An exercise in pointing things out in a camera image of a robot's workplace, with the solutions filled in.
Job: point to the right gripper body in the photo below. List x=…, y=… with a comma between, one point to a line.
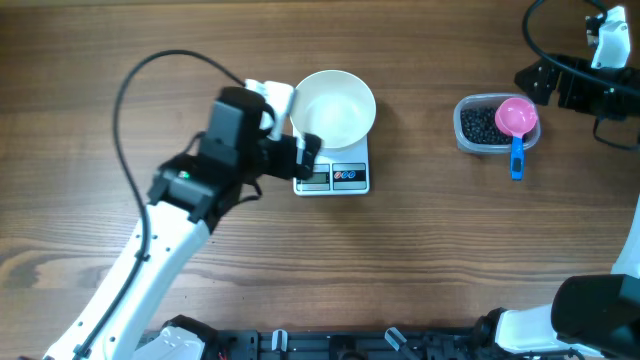
x=578, y=92

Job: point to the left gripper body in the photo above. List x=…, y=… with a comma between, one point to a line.
x=282, y=161

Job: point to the pink scoop blue handle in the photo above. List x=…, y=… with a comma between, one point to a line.
x=516, y=117

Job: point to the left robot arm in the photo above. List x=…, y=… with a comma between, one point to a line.
x=189, y=195

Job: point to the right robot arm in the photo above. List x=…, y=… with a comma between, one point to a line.
x=590, y=315

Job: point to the white digital kitchen scale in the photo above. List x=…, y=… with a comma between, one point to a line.
x=338, y=172

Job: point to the white bowl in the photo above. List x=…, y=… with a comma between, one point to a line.
x=334, y=105

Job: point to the black beans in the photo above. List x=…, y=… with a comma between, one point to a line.
x=478, y=126

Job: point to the clear plastic container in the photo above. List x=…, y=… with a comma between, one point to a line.
x=476, y=101

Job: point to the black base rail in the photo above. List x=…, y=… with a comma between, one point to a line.
x=178, y=344

